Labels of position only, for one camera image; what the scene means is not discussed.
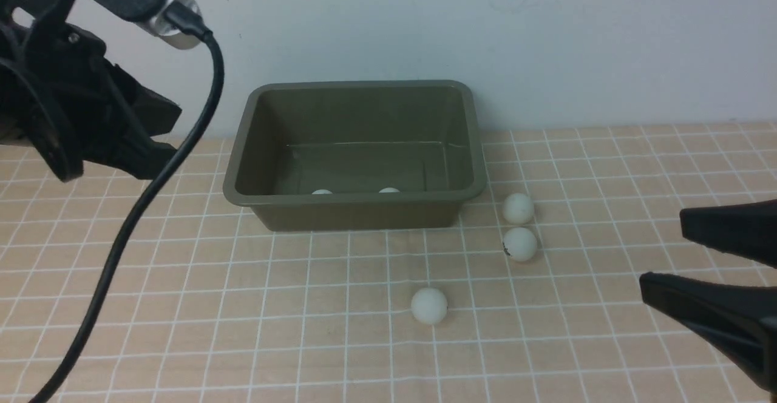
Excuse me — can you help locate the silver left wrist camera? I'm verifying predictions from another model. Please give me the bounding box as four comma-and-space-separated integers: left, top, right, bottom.
131, 0, 203, 50

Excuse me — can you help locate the olive green plastic bin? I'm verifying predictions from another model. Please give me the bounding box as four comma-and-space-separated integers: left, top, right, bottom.
222, 80, 487, 232

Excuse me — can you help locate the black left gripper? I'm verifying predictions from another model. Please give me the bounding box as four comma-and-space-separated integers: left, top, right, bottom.
2, 0, 182, 182

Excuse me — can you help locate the black left camera cable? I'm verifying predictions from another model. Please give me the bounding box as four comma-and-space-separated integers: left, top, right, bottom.
29, 2, 225, 403

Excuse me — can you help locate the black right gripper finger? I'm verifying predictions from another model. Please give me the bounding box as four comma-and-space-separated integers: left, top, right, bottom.
679, 200, 776, 268
639, 273, 776, 391

